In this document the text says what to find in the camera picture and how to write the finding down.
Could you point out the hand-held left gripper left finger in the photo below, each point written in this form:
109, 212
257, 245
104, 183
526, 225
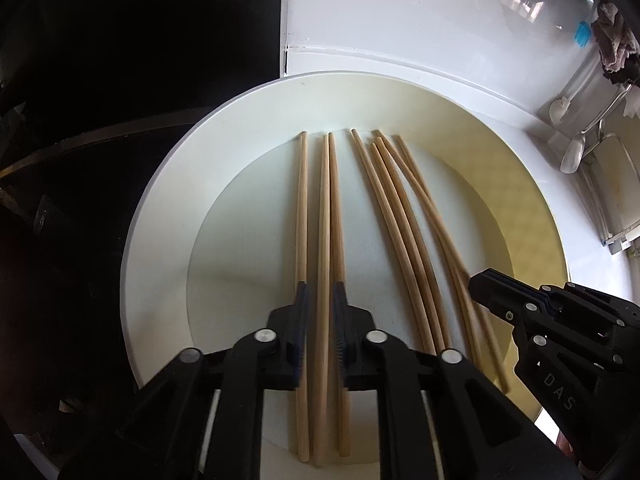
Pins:
301, 340

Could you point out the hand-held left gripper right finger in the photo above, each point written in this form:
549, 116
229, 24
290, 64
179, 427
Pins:
339, 340

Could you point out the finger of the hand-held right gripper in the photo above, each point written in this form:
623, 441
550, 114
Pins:
575, 300
492, 295

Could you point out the bundle of wooden chopsticks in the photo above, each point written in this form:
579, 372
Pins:
301, 210

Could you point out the white plastic basin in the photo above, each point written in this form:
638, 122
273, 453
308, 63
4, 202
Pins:
225, 185

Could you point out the pale cutting board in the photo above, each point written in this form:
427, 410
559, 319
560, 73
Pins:
625, 185

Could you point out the metal spatula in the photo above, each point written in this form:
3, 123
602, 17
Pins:
572, 155

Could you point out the white dish brush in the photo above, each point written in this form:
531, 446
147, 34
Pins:
559, 110

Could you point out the hanging dish cloth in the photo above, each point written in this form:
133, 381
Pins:
612, 35

